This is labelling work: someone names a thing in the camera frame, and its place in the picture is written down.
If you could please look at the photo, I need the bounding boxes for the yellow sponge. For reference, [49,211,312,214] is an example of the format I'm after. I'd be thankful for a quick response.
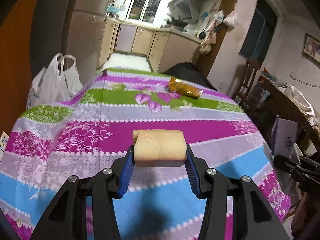
[133,129,187,167]

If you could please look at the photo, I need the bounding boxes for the kitchen counter cabinets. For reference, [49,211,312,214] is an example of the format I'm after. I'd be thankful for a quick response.
[97,17,201,72]

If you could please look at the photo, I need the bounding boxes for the kitchen window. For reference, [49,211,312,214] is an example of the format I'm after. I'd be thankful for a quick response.
[126,0,161,24]

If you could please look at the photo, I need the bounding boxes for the white cloth pile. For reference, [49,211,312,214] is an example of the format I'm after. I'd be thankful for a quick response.
[277,85,319,118]

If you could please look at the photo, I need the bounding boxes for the dark wooden dining table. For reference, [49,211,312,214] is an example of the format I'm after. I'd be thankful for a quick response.
[246,77,319,152]

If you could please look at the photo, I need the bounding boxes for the orange snack box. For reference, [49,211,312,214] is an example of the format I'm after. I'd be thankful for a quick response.
[168,77,203,99]

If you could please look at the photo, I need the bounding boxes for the colourful striped tablecloth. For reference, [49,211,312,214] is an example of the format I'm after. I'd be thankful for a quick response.
[1,69,290,239]

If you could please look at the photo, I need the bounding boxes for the black cloth covered chair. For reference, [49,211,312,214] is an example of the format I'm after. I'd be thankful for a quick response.
[162,62,217,91]

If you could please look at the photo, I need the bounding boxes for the white plastic bag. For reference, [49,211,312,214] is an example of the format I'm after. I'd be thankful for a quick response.
[26,53,83,109]

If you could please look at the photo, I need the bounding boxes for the wooden chair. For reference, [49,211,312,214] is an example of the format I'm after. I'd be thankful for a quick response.
[232,58,261,106]

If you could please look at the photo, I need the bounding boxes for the framed picture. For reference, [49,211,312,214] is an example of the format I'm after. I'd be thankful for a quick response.
[302,33,320,68]

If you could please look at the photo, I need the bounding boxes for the range hood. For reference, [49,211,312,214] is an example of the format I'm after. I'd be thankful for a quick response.
[168,0,201,23]

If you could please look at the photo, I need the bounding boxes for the beige refrigerator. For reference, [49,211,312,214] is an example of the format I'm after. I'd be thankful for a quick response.
[29,0,111,84]

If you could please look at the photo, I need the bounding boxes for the orange wooden cabinet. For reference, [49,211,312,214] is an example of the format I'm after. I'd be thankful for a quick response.
[1,0,37,134]

